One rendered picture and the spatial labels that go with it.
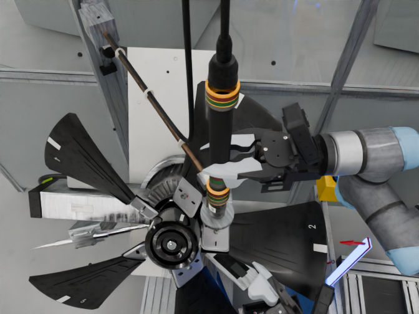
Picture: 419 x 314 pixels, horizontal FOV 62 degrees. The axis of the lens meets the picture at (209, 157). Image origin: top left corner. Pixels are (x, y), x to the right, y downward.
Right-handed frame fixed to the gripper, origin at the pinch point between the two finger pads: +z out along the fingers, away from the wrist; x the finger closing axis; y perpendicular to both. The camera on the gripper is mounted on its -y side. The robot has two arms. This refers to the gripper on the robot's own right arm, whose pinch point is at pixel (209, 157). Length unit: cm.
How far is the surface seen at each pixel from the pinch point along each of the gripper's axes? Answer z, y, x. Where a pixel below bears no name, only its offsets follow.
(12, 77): 71, 51, 84
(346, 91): -61, 49, 61
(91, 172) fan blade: 24.7, 19.2, 12.1
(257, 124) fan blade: -11.4, 8.2, 13.0
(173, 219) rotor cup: 7.5, 22.8, 0.6
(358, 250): -36, 35, -6
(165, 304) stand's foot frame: 20, 141, 11
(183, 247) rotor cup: 5.8, 27.2, -4.0
